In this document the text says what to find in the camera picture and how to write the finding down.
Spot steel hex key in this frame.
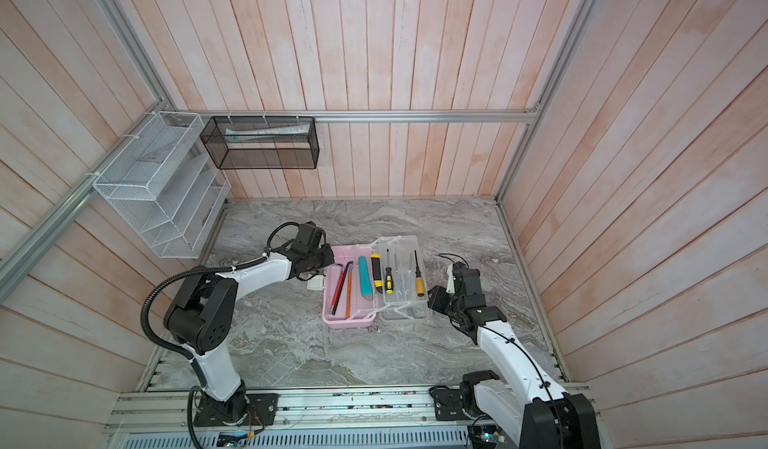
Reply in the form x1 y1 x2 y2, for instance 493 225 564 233
329 260 355 317

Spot orange handled screwdriver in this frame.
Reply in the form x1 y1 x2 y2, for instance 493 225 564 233
413 251 425 297

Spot teal utility knife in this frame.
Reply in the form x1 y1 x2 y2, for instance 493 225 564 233
358 256 373 300

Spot yellow black utility knife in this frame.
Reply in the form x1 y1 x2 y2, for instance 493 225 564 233
370 254 383 294

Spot yellow black phillips screwdriver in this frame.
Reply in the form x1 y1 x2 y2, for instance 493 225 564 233
385 248 394 294

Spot pink tool box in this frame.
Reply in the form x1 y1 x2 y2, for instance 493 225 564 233
321 235 428 329

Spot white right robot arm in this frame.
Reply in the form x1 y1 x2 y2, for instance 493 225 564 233
428 262 601 448

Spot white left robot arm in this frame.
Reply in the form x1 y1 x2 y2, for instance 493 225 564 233
163 222 334 402

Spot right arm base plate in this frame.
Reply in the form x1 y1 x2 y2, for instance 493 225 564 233
428 385 492 421

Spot black mesh wall basket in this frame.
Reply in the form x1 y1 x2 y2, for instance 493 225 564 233
200 115 320 170

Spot white wire mesh shelf rack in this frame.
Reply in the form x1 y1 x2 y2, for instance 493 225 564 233
94 112 230 259

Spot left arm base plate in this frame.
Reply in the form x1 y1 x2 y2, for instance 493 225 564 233
192 393 279 427

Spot black corrugated cable conduit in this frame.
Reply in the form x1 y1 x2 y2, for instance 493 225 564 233
140 220 307 363

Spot aluminium mounting rail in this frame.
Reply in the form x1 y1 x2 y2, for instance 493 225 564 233
103 381 602 435

